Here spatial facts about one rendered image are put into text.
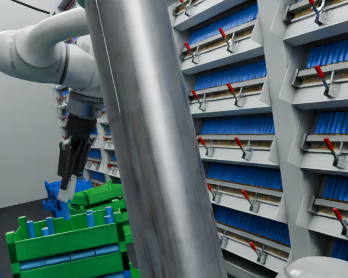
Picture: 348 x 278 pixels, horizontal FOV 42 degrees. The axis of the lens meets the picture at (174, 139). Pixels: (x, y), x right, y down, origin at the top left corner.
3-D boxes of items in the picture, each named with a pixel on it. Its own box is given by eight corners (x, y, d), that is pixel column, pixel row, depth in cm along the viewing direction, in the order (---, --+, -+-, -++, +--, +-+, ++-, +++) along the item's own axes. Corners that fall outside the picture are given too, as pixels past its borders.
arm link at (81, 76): (102, 92, 122) (53, 83, 116) (115, 35, 118) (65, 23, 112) (112, 102, 112) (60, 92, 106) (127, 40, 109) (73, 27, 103)
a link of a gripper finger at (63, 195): (73, 178, 118) (71, 178, 118) (67, 202, 120) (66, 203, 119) (63, 174, 119) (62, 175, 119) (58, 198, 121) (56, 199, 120)
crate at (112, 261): (126, 248, 141) (122, 223, 141) (130, 270, 122) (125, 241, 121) (28, 267, 137) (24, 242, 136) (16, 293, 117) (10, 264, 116)
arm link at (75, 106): (111, 98, 117) (106, 119, 119) (82, 88, 120) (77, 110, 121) (93, 100, 109) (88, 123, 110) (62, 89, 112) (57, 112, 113)
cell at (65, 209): (70, 218, 123) (66, 194, 122) (70, 219, 121) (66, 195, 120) (63, 219, 122) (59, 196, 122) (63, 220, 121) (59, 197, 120)
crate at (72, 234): (122, 223, 141) (117, 198, 140) (125, 241, 121) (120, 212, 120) (24, 242, 136) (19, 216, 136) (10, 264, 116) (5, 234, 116)
